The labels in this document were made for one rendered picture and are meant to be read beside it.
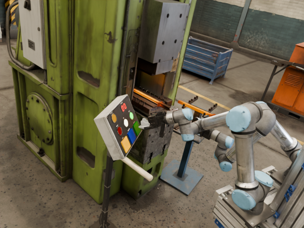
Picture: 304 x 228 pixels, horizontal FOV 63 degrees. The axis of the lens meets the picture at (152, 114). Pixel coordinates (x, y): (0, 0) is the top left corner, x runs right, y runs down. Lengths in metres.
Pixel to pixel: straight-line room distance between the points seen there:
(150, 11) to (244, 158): 1.09
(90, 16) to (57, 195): 1.61
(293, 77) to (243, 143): 4.03
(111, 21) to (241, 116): 0.97
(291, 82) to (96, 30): 4.09
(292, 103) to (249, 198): 4.10
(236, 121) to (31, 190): 2.01
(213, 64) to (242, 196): 4.55
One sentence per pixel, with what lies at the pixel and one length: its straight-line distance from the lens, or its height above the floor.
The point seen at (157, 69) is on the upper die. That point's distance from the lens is 1.84.
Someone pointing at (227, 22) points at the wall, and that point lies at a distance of 10.11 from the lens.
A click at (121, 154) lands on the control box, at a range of 1.46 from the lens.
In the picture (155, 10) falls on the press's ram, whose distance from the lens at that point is 1.74.
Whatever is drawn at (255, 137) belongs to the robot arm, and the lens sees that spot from 1.67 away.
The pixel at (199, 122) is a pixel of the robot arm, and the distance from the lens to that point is 1.59.
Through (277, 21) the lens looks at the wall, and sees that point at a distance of 9.48.
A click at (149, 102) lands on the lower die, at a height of 0.99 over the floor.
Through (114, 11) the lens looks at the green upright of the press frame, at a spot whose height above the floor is 1.67.
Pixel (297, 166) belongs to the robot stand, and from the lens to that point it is 1.62.
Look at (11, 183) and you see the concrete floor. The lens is 2.76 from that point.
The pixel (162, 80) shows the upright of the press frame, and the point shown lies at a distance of 2.28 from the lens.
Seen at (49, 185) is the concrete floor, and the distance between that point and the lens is 2.67.
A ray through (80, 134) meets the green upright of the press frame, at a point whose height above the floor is 0.56.
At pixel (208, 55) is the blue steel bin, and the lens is 5.74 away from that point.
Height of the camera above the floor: 1.90
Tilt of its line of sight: 29 degrees down
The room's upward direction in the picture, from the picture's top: 10 degrees clockwise
